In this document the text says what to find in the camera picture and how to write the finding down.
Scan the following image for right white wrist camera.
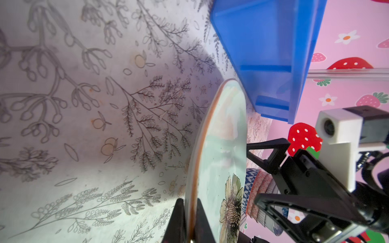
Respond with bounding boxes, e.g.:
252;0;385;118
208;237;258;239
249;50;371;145
315;105;389;192

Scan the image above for green flower plate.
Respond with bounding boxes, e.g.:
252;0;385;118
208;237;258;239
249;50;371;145
184;79;247;243

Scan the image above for blue patterned bowl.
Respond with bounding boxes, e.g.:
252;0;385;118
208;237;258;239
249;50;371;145
240;168;283;237

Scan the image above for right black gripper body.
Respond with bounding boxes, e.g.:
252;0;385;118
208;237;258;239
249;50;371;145
271;149;389;234

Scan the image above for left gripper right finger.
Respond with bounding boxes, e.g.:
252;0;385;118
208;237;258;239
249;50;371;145
194;198;215;243

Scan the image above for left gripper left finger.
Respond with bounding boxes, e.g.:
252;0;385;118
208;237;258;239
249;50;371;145
162;198;186;243

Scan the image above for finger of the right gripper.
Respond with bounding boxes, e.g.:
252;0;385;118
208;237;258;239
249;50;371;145
255;194;368;243
246;138;291;175

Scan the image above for blue plastic bin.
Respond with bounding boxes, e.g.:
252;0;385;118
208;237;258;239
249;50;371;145
210;0;326;124

